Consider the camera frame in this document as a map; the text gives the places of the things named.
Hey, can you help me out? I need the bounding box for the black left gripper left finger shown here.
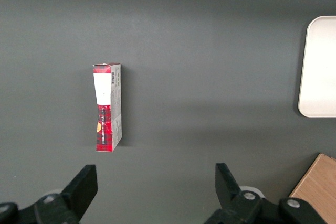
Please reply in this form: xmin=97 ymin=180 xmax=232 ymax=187
xmin=0 ymin=164 xmax=99 ymax=224

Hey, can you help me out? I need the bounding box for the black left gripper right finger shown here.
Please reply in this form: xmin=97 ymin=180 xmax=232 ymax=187
xmin=204 ymin=163 xmax=328 ymax=224

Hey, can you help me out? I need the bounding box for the cream plastic tray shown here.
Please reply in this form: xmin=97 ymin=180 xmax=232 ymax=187
xmin=297 ymin=15 xmax=336 ymax=118

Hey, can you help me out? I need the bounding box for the wooden drawer cabinet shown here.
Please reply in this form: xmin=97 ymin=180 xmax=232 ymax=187
xmin=288 ymin=153 xmax=336 ymax=224

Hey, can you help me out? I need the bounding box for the red and grey carton box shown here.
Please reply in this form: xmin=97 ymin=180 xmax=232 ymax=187
xmin=92 ymin=62 xmax=123 ymax=154

